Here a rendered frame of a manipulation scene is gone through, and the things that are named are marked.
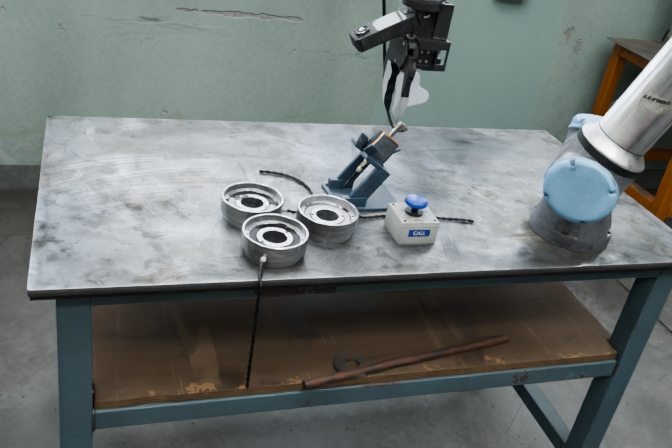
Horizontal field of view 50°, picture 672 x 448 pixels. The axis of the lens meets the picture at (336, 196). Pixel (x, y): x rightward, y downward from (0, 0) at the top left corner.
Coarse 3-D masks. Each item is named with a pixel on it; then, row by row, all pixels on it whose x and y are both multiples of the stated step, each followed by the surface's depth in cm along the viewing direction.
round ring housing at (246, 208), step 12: (228, 192) 123; (264, 192) 126; (276, 192) 124; (228, 204) 118; (240, 204) 121; (252, 204) 124; (264, 204) 122; (228, 216) 119; (240, 216) 117; (252, 216) 117; (240, 228) 119
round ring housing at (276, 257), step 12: (264, 216) 117; (276, 216) 117; (264, 228) 115; (276, 228) 116; (300, 228) 116; (252, 240) 109; (264, 240) 112; (276, 240) 116; (288, 240) 113; (300, 240) 114; (252, 252) 110; (264, 252) 109; (276, 252) 109; (288, 252) 109; (300, 252) 111; (264, 264) 110; (276, 264) 110; (288, 264) 111
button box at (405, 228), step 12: (396, 204) 126; (396, 216) 123; (408, 216) 123; (420, 216) 123; (432, 216) 124; (396, 228) 123; (408, 228) 121; (420, 228) 122; (432, 228) 123; (396, 240) 123; (408, 240) 123; (420, 240) 123; (432, 240) 124
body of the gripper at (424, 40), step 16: (432, 16) 121; (448, 16) 121; (416, 32) 121; (432, 32) 122; (448, 32) 122; (400, 48) 122; (416, 48) 120; (432, 48) 121; (448, 48) 122; (400, 64) 122; (416, 64) 123; (432, 64) 124
